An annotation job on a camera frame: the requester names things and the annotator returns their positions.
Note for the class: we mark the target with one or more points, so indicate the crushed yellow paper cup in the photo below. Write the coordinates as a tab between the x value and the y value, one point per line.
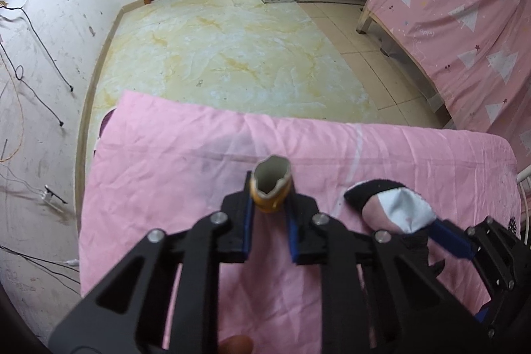
271	188

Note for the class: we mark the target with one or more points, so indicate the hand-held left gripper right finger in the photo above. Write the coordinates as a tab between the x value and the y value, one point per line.
293	240

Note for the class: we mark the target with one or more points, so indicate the white power strip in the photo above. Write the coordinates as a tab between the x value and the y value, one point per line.
54	196

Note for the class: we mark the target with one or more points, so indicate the black white patterned sock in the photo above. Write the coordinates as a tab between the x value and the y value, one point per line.
513	224

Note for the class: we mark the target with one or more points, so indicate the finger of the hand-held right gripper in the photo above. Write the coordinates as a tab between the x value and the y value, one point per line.
421	250
452	240

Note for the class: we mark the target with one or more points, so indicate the pink white black sock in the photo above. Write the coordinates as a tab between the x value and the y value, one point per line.
394	209

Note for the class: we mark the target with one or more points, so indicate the pink triangle print sheet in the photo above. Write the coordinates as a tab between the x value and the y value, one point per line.
460	5

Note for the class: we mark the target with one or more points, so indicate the white metal frame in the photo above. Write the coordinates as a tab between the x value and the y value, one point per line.
525	192

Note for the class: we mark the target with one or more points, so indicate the dark purple cloth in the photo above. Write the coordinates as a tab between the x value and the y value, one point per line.
103	126

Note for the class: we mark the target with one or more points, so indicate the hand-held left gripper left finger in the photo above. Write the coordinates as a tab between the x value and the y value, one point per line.
247	231

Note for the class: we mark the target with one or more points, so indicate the plain pink bed sheet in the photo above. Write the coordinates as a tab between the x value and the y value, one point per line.
186	171

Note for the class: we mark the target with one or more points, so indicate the person's left hand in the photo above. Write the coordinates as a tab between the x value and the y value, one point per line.
236	345

